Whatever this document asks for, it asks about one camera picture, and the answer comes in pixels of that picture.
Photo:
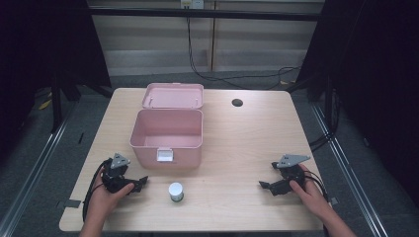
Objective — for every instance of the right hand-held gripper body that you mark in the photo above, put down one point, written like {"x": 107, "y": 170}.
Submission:
{"x": 290, "y": 173}

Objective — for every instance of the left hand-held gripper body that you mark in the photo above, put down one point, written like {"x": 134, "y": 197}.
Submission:
{"x": 116, "y": 176}

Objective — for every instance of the small silver cylinder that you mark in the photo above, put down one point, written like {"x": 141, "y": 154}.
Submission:
{"x": 176, "y": 191}

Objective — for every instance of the pink storage box with lid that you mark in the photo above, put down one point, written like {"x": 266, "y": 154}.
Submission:
{"x": 168, "y": 131}

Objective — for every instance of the person's left hand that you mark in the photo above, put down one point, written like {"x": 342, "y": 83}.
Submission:
{"x": 103, "y": 199}

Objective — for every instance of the person's right hand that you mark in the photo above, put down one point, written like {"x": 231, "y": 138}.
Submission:
{"x": 309, "y": 194}

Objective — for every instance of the black tape strip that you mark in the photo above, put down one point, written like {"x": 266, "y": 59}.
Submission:
{"x": 81, "y": 138}

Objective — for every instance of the small grey tape piece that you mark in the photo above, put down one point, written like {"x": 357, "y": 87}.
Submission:
{"x": 334, "y": 200}

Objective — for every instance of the grey tape strip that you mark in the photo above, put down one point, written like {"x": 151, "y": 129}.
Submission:
{"x": 70, "y": 203}

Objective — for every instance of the black metal stand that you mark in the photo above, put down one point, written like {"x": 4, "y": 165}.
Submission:
{"x": 328, "y": 102}
{"x": 56, "y": 105}

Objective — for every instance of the yellow tape piece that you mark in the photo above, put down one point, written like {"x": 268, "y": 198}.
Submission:
{"x": 45, "y": 104}

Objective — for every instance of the black curtain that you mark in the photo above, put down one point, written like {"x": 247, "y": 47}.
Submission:
{"x": 39, "y": 42}
{"x": 375, "y": 65}

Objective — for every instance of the black horizontal metal bar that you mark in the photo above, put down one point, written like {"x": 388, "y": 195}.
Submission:
{"x": 204, "y": 14}

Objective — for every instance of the silver floor rail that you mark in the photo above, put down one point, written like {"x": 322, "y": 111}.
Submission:
{"x": 349, "y": 171}
{"x": 33, "y": 171}

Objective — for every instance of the white wall outlet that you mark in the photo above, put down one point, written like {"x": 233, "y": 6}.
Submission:
{"x": 192, "y": 3}

